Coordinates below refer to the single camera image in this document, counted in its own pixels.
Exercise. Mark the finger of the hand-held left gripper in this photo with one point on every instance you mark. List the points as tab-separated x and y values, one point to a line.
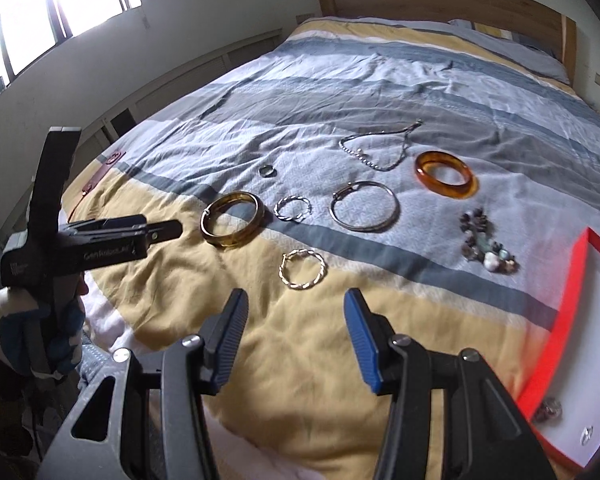
110	224
165	232

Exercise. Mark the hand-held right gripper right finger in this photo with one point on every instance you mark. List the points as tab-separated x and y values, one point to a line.
362	340

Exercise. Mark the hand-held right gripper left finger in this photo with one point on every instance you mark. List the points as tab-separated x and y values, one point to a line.
232	332

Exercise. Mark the thick amber resin bangle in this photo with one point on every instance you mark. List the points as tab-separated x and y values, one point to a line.
430	183

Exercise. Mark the red jewelry box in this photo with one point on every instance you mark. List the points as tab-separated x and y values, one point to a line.
577	270

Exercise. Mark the person's left hand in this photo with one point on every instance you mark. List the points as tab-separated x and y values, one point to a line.
10	325

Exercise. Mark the large twisted silver hoop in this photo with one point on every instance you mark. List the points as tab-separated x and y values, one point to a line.
323	269

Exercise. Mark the gold rimmed amber bangle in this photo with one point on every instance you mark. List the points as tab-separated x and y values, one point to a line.
254	217

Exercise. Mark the small twisted silver hoop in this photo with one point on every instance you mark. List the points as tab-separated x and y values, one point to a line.
276	208

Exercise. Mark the thin silver bangle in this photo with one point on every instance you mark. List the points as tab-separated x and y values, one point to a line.
341	192

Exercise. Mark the dark bead cluster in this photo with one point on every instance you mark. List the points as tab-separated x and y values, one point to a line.
547	409

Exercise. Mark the striped blue yellow blanket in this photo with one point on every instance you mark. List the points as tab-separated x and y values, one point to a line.
330	85

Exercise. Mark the window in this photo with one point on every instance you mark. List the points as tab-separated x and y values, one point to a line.
55	0

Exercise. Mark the small silver charm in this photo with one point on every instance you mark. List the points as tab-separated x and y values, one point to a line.
587	434

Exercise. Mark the grey pillow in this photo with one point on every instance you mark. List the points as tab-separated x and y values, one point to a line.
510	45

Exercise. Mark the wooden headboard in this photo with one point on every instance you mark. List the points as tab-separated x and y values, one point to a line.
430	0

